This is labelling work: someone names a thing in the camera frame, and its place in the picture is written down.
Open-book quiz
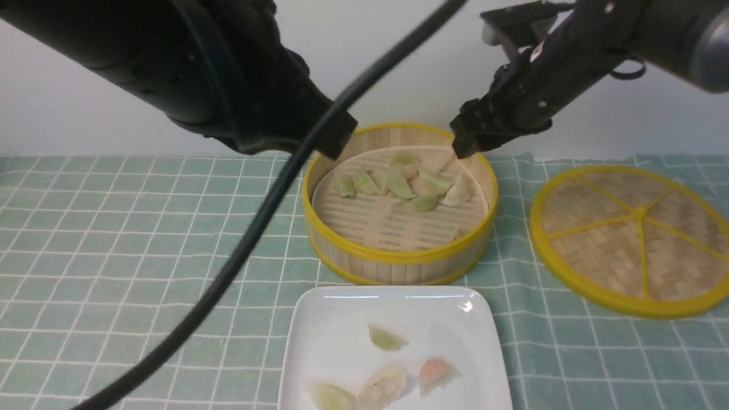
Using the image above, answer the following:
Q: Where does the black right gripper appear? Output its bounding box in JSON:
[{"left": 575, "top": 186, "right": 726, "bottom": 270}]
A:
[{"left": 449, "top": 1, "right": 638, "bottom": 159}]

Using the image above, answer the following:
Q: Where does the small green dumpling steamer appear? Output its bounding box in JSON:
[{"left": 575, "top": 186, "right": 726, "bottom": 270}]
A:
[{"left": 409, "top": 194, "right": 439, "bottom": 212}]

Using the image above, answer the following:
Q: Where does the woven bamboo steamer lid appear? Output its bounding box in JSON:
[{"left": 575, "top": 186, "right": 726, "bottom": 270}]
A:
[{"left": 529, "top": 165, "right": 728, "bottom": 319}]

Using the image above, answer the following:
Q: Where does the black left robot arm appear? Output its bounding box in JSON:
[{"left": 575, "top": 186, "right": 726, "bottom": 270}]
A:
[{"left": 2, "top": 1, "right": 333, "bottom": 155}]

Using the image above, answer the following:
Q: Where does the white square plate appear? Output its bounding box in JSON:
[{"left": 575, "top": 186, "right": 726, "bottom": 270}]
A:
[{"left": 277, "top": 286, "right": 513, "bottom": 409}]

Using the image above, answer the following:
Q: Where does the yellow-rimmed bamboo steamer basket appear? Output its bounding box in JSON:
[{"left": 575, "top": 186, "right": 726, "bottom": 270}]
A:
[{"left": 302, "top": 124, "right": 499, "bottom": 285}]

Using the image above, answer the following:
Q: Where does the pink dumpling in steamer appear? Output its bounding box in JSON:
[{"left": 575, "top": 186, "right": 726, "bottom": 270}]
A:
[{"left": 403, "top": 164, "right": 419, "bottom": 181}]

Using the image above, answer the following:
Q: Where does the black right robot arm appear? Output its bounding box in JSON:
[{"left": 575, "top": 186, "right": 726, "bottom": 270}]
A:
[{"left": 450, "top": 1, "right": 728, "bottom": 159}]

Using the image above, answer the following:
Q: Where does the pink dumpling on plate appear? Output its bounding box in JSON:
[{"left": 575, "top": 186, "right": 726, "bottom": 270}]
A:
[{"left": 417, "top": 356, "right": 461, "bottom": 399}]

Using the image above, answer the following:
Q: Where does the green dumpling on plate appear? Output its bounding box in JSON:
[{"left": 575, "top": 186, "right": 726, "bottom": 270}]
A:
[{"left": 368, "top": 325, "right": 408, "bottom": 352}]

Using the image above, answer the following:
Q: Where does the black thick cable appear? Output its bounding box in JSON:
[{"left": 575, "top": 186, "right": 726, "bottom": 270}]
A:
[{"left": 68, "top": 0, "right": 469, "bottom": 410}]

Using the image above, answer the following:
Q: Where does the white dumpling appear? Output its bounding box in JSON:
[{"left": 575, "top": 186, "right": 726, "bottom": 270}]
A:
[{"left": 358, "top": 365, "right": 409, "bottom": 409}]

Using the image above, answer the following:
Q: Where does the pale green dumpling plate edge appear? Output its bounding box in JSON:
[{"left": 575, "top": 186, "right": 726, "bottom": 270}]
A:
[{"left": 308, "top": 383, "right": 357, "bottom": 409}]

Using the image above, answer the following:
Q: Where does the green checkered tablecloth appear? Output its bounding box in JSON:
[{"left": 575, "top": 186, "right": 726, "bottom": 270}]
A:
[{"left": 1, "top": 155, "right": 728, "bottom": 409}]

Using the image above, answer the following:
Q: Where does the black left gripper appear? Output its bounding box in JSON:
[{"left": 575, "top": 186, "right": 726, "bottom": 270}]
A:
[{"left": 194, "top": 1, "right": 333, "bottom": 155}]

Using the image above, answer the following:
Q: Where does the white dumpling steamer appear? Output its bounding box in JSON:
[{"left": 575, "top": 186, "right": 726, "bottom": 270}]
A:
[{"left": 442, "top": 173, "right": 472, "bottom": 207}]

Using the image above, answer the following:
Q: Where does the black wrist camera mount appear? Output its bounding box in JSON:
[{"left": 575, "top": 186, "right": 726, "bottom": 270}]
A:
[{"left": 480, "top": 1, "right": 575, "bottom": 62}]

